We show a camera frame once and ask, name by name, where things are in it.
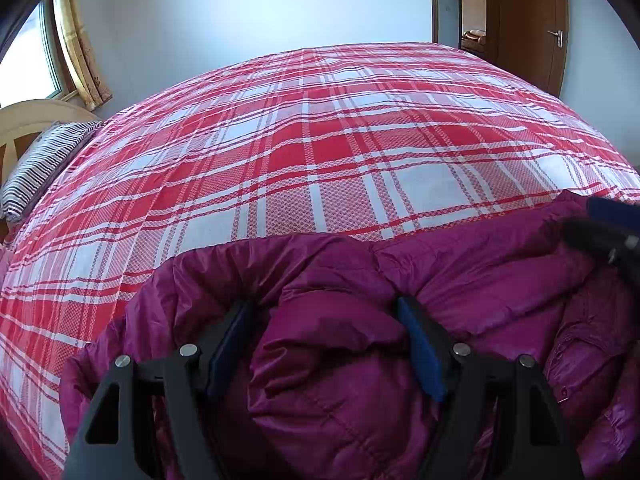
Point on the yellow curtain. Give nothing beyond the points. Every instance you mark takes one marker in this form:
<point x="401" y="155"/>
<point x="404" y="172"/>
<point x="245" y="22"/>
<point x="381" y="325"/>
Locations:
<point x="82" y="50"/>

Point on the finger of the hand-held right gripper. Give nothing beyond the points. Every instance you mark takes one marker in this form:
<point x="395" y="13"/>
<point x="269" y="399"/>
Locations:
<point x="607" y="212"/>

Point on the purple puffer jacket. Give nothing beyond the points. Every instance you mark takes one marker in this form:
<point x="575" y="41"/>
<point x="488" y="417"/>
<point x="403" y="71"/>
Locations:
<point x="340" y="375"/>

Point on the red plaid bed sheet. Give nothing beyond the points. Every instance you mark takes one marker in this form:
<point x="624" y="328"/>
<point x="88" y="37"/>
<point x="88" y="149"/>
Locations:
<point x="320" y="150"/>

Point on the window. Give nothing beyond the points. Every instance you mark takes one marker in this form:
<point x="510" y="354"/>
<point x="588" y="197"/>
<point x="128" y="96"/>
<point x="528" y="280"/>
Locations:
<point x="30" y="55"/>

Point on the cream and brown wooden headboard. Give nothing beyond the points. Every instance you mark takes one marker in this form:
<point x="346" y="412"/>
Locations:
<point x="20" y="120"/>

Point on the striped pillow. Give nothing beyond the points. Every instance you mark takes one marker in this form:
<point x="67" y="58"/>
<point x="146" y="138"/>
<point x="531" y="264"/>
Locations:
<point x="40" y="165"/>

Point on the brown wooden door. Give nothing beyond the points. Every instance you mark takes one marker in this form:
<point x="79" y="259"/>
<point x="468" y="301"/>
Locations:
<point x="525" y="35"/>

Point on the dark wooden door frame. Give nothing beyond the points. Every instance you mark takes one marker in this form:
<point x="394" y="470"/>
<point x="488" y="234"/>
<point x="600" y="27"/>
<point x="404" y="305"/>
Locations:
<point x="442" y="5"/>

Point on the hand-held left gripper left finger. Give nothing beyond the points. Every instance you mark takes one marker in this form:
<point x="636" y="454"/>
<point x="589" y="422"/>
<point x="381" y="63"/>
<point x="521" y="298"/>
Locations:
<point x="227" y="347"/>

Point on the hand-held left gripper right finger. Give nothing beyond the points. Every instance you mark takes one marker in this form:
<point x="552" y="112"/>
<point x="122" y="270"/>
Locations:
<point x="422" y="350"/>

